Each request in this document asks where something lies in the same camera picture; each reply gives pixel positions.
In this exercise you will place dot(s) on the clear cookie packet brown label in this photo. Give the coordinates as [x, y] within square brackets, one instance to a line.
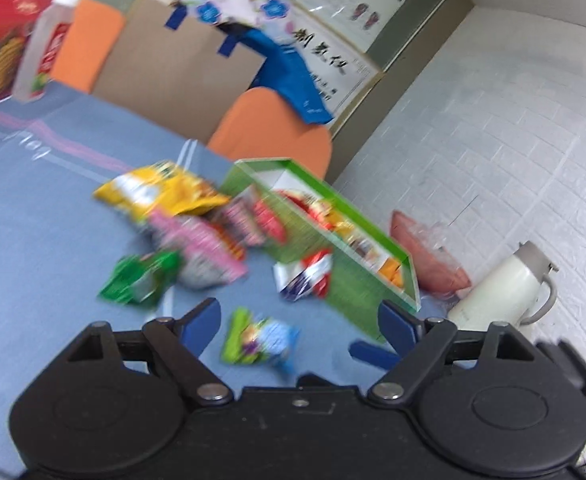
[368, 250]

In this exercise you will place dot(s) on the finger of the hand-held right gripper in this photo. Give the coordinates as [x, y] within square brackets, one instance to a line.
[315, 380]
[373, 354]

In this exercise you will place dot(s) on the small red snack packet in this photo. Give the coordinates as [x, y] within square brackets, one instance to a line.
[268, 222]

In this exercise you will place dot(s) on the red checkered noodle snack packet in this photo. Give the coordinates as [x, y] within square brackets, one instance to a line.
[308, 207]

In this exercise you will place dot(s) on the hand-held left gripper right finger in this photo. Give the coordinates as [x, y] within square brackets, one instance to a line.
[395, 327]

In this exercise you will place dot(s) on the pink plastic bag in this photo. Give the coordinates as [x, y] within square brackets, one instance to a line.
[438, 270]

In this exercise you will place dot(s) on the blue printed tablecloth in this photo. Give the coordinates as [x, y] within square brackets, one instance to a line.
[48, 210]

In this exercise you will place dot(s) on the clear plastic bag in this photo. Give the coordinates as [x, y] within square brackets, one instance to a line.
[430, 240]

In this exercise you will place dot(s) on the red white blue snack packet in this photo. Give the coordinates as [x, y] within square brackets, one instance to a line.
[305, 275]

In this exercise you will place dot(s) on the green and blue snack packet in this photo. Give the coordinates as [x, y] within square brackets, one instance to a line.
[260, 340]

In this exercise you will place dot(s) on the brown cardboard sheet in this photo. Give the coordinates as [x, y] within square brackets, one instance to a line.
[173, 70]

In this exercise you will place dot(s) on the pink snack packet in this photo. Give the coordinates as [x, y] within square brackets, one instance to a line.
[203, 250]

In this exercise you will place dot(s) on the dark green snack packet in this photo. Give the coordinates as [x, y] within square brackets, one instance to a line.
[138, 280]

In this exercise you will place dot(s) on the white juice bottle red label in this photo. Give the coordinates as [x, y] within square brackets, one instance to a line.
[43, 50]

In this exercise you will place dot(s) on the white thermos jug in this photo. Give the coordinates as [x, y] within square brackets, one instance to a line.
[498, 290]

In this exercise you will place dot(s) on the blue plastic bag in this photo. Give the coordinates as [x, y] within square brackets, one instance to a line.
[293, 80]

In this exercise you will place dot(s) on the orange corn snack packet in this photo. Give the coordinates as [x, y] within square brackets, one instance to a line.
[393, 272]

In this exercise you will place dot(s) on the orange chair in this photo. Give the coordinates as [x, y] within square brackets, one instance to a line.
[273, 130]
[90, 40]

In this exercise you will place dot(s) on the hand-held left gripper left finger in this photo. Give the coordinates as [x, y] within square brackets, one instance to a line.
[203, 322]

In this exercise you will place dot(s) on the green cardboard box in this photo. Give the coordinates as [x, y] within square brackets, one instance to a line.
[358, 285]

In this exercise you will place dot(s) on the yellow and red snack packet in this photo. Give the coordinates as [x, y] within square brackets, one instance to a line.
[158, 192]

